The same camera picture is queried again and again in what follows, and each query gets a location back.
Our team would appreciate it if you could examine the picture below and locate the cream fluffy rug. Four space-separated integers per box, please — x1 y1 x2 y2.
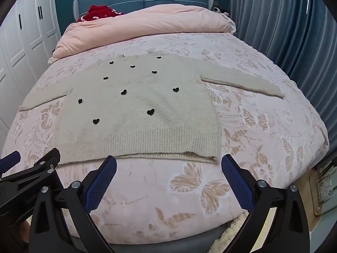
211 211 249 253

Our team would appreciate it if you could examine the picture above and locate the red garment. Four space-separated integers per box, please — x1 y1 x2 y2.
77 5 125 23

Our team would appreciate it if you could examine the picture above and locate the pink butterfly bedspread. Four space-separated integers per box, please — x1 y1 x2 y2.
1 32 330 245

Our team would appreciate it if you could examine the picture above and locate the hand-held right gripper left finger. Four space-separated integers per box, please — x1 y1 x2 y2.
28 155 118 253

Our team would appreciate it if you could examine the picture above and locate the grey-blue curtain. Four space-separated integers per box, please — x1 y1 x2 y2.
229 0 337 164

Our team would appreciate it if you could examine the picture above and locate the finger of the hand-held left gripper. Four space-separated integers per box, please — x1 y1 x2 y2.
0 151 21 176
0 148 63 198

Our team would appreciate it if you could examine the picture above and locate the beige sweater with black hearts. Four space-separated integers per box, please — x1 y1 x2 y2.
18 53 286 164

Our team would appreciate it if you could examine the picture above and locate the floral patterned box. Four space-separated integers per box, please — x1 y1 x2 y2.
314 175 337 205

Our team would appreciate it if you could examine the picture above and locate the white wardrobe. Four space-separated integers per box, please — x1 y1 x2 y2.
0 0 62 137

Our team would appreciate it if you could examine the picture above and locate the pink duvet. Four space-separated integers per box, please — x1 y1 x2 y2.
48 4 236 64

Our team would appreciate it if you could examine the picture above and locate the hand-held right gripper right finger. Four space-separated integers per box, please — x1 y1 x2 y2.
207 154 311 253

